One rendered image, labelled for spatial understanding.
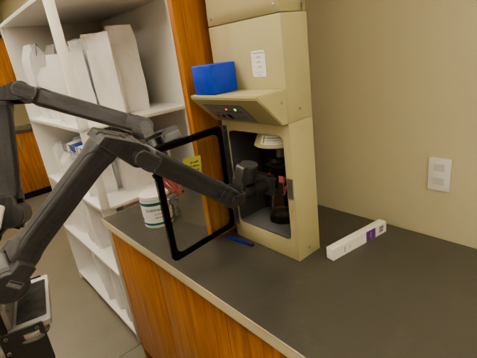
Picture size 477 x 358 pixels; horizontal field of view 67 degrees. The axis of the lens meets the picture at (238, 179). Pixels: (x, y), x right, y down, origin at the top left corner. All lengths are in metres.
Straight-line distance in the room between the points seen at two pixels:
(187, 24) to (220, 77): 0.25
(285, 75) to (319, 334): 0.69
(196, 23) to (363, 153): 0.78
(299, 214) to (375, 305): 0.34
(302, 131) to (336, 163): 0.47
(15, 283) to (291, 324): 0.66
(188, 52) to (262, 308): 0.85
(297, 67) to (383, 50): 0.38
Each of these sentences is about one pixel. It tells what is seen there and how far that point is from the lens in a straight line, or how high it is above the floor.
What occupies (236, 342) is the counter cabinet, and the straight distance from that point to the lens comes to 1.27.
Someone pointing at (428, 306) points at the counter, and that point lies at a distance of 1.12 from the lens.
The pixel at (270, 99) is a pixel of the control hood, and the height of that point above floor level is 1.49.
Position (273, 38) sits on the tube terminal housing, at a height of 1.65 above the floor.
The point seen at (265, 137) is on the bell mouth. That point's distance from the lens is 1.20.
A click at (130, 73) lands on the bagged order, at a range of 2.30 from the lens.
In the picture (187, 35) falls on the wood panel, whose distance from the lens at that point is 1.31.
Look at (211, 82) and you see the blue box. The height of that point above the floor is 1.55.
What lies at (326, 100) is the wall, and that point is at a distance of 1.53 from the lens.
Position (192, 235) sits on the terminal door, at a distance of 1.28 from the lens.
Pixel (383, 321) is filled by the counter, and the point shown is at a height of 0.94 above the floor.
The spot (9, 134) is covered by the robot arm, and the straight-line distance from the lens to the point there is 1.32.
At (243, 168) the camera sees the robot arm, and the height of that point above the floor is 1.28.
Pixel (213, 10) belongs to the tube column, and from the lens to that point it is 1.27.
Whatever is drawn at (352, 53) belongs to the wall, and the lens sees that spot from 1.44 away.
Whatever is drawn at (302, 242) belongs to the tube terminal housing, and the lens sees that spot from 1.24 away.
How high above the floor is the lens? 1.63
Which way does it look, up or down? 20 degrees down
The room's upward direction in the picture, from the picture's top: 8 degrees counter-clockwise
